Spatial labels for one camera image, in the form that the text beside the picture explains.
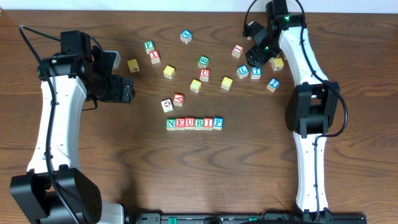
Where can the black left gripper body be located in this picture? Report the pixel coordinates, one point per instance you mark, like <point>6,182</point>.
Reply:
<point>125,90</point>

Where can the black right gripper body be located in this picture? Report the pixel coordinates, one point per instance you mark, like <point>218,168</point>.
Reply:
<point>256,55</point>

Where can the green N block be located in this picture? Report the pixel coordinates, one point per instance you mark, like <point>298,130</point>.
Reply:
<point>171,124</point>

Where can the blue P block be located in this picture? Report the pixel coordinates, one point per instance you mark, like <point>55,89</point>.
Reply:
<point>218,123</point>

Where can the red i block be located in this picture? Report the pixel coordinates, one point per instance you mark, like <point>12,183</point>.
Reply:
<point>237,51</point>
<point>208,123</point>

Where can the red E block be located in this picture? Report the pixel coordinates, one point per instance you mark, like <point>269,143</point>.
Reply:
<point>180,124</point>

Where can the green R block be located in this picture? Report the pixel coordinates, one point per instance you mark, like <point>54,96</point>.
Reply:
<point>199,124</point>

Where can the red U block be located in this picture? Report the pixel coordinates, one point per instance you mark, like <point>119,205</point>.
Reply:
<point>189,123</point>

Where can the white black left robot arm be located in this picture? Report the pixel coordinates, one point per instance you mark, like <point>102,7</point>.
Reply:
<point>54,189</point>

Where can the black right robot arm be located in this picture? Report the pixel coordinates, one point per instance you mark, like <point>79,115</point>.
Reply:
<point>311,109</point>

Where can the blue T block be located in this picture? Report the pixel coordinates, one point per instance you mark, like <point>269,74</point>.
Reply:
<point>256,73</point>

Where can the blue L block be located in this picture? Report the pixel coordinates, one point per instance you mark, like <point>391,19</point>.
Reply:
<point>242,71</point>

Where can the yellow block below Z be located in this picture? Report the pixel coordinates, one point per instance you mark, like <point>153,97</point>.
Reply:
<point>277,64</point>

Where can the blue 2 block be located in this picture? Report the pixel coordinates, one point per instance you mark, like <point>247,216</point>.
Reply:
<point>273,84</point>

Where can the yellow block far left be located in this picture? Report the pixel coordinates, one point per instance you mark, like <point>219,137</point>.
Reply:
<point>133,65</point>

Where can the green B block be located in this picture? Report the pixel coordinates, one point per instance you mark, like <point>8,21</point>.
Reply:
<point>203,62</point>

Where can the red U block spare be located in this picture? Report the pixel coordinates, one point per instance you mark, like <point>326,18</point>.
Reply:
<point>204,75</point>

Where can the red Y block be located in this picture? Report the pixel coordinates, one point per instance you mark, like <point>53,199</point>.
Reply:
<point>154,57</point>

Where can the green F block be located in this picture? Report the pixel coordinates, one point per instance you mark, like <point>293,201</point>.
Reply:
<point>149,46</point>

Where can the white picture block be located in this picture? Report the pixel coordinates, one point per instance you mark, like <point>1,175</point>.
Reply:
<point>167,105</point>

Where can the yellow block left centre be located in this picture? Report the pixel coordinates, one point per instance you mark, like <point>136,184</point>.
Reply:
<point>169,72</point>

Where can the yellow block near P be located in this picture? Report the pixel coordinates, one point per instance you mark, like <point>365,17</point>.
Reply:
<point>195,86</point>

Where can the blue X block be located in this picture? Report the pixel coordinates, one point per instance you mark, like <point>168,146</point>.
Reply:
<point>186,36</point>

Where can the red V block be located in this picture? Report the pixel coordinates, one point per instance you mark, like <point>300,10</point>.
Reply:
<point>178,99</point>

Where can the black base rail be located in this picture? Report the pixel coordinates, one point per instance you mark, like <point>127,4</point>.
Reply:
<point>266,217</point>

